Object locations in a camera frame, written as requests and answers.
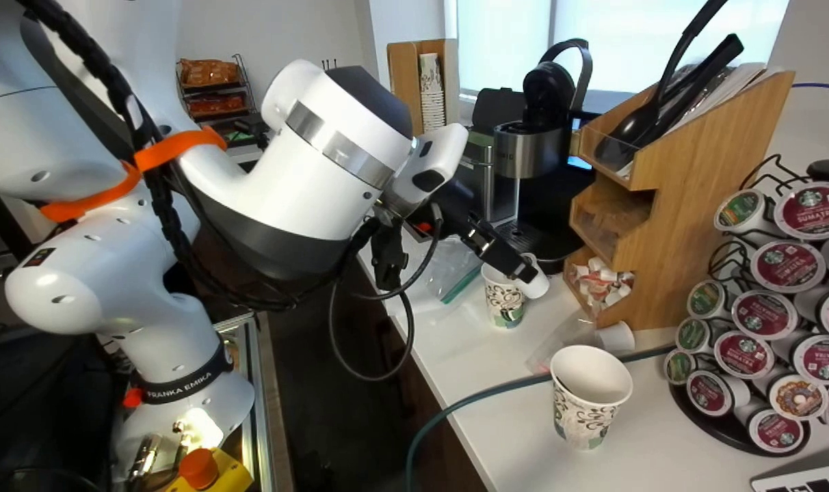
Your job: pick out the wooden condiment organizer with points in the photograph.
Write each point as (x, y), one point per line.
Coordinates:
(655, 216)

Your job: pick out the snack rack shelf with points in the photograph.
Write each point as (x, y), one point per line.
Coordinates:
(217, 94)

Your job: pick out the far patterned paper cup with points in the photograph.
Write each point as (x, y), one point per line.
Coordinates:
(505, 299)

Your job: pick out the patterned paper cup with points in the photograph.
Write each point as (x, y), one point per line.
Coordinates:
(590, 389)
(505, 299)

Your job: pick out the wooden cup dispenser box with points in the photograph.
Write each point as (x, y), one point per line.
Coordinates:
(425, 79)

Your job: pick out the black wire capsule carousel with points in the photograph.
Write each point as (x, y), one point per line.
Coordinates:
(769, 351)

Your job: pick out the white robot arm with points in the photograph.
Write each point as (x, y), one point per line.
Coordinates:
(94, 134)

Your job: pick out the white coffee capsule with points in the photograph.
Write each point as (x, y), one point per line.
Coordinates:
(536, 283)

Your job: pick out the green middle coffee capsule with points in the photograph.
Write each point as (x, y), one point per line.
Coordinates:
(708, 299)

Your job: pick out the clear plastic bag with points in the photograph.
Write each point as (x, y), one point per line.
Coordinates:
(451, 272)

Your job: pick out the black tongs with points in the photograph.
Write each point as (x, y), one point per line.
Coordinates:
(674, 94)

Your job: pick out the green top-row coffee capsule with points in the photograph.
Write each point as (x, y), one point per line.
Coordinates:
(743, 212)

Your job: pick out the black coffee machine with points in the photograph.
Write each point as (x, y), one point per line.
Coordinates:
(529, 134)

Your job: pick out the red bottom coffee capsule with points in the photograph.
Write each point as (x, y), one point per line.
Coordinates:
(776, 432)

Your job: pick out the near patterned paper cup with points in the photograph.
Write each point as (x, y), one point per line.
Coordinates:
(590, 389)

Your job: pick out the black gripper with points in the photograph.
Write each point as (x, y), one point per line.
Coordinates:
(452, 212)

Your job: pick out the yellow emergency stop box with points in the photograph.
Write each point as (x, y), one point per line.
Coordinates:
(210, 471)

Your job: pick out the creamer cups pile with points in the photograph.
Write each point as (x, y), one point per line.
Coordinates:
(600, 284)

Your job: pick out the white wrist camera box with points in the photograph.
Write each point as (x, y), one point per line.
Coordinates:
(432, 164)

